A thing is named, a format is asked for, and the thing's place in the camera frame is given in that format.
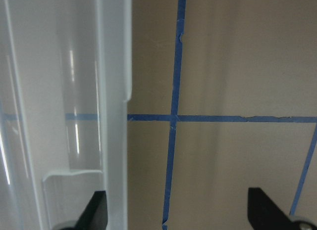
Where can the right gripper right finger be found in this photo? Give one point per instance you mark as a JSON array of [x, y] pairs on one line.
[[264, 214]]

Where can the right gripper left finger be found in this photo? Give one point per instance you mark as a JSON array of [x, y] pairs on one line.
[[95, 216]]

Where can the clear plastic box lid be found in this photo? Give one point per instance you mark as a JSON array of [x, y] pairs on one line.
[[65, 81]]

